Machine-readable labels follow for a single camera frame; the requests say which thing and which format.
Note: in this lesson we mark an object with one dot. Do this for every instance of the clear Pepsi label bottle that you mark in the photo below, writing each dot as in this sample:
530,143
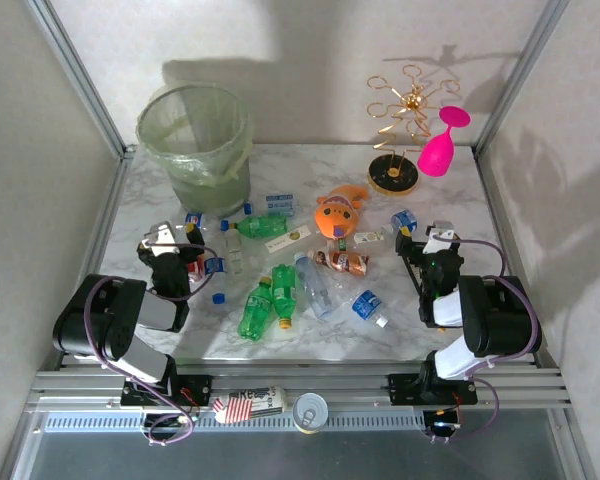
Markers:
214,265
195,219

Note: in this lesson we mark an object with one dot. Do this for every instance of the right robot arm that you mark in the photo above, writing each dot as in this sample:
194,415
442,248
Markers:
500,320

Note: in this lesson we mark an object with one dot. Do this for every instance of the orange fish plush toy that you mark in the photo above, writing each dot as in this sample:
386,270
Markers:
335,215

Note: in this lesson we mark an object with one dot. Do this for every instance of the aluminium frame post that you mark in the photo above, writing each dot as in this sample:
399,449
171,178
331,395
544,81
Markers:
80,75
517,75

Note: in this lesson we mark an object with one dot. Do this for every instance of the pink plastic wine glass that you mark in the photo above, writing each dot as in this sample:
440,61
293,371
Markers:
435,155

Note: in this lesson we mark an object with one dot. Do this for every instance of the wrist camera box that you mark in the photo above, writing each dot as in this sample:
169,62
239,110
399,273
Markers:
160,235
442,232

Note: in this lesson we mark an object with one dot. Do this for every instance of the square clear bottle melon label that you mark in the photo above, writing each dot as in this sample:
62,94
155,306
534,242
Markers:
287,238

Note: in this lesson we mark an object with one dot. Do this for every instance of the large clear plastic bottle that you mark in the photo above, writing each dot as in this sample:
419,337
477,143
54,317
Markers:
315,287

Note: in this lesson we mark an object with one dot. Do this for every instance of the grey slotted strip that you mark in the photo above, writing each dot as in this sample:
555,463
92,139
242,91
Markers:
370,422

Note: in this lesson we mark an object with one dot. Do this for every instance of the silver tin can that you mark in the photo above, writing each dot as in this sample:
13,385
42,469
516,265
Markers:
310,411

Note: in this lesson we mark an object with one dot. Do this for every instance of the striped snack packet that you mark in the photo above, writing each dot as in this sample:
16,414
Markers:
250,402

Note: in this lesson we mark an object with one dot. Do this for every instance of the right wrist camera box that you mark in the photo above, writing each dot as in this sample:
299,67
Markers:
442,232

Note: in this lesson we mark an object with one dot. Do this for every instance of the grey mesh waste bin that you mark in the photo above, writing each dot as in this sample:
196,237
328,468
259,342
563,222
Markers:
210,197

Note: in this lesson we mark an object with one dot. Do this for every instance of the clear soda water bottle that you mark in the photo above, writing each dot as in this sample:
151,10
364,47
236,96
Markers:
280,204

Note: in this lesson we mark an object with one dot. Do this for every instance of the copper brown drink bottle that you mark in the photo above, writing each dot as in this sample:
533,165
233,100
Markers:
345,261

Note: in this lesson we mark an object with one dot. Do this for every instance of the small black control board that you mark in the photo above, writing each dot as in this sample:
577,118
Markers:
442,426
167,422

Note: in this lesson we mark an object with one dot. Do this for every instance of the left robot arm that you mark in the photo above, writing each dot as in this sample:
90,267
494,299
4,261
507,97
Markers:
105,325

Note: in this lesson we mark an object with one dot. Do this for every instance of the aluminium side rail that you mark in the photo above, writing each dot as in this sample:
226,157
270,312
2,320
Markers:
502,215
97,240

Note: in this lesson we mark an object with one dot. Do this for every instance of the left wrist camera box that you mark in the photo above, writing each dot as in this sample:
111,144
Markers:
160,235

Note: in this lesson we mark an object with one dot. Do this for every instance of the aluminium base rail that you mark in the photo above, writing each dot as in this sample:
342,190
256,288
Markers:
340,390

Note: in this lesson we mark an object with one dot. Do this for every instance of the clear bottle green label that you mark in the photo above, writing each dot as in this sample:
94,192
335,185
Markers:
234,252

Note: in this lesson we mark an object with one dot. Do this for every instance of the clear bottle blue label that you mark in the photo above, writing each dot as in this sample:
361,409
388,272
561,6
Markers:
405,219
367,304

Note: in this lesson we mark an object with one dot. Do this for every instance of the small bottle white label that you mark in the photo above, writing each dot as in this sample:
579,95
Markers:
367,237

